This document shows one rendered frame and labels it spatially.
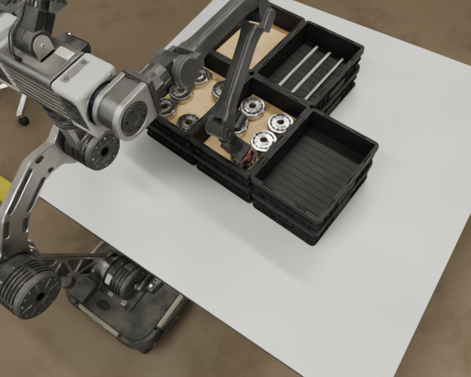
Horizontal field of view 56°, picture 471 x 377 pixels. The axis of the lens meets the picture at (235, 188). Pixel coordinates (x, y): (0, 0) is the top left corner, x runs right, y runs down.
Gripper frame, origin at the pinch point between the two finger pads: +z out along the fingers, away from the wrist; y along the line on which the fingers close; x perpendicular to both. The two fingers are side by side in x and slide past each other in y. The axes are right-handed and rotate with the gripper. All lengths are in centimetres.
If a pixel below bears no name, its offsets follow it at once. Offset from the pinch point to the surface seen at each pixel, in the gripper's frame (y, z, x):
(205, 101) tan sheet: 33.0, 8.6, -11.1
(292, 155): -13.0, 10.6, -11.3
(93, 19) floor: 220, 99, -36
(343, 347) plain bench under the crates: -68, 9, 35
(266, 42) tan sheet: 35, 24, -52
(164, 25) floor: 170, 111, -62
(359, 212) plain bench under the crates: -44, 24, -9
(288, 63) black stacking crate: 18, 23, -47
